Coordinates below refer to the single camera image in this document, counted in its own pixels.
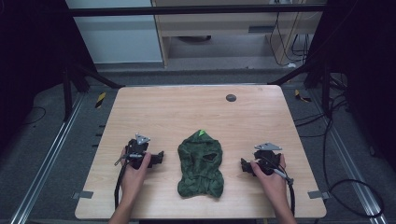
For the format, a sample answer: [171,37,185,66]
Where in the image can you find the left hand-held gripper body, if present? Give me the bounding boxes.
[114,133,152,171]

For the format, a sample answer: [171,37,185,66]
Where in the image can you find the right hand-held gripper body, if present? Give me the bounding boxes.
[252,142,283,176]

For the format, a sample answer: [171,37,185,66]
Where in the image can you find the green knitted pet sweater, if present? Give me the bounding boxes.
[177,129,225,200]

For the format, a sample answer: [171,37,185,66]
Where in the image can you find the person's right hand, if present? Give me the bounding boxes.
[249,153,288,202]

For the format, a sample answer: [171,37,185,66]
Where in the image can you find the person's left hand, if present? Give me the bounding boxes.
[119,147,152,202]

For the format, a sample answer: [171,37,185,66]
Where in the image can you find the yellow black striped tape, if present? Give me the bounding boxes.
[294,89,312,104]
[94,91,107,109]

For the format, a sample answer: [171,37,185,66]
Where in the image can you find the black metal stand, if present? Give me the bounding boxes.
[61,63,125,123]
[268,59,349,118]

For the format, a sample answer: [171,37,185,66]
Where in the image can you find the white cabinet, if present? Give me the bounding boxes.
[64,0,164,65]

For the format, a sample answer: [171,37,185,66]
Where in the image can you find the light wooden desk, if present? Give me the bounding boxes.
[150,0,328,67]

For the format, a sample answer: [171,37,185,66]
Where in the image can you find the left hand-held gripper black cable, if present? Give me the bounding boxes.
[113,160,130,211]

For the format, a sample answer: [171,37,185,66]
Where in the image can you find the hand-held gripper black cable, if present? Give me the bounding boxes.
[113,160,130,211]
[261,156,296,217]

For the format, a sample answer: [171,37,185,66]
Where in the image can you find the right hand-held gripper black cable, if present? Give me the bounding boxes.
[261,156,296,217]

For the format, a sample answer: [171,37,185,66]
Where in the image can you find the grey table bracket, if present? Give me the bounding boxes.
[71,190,94,201]
[307,189,331,201]

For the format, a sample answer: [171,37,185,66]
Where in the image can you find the aluminium floor rail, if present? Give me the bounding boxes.
[306,88,390,224]
[8,92,86,224]

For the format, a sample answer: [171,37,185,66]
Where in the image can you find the black floor cable loop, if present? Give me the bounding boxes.
[321,115,385,219]

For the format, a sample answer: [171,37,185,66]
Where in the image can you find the thin black floor cable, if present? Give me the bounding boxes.
[22,105,48,127]

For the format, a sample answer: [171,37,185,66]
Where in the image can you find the black hanging desk cables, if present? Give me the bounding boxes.
[268,0,312,67]

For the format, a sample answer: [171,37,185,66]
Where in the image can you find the black horizontal frame bar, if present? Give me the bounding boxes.
[65,4,328,18]

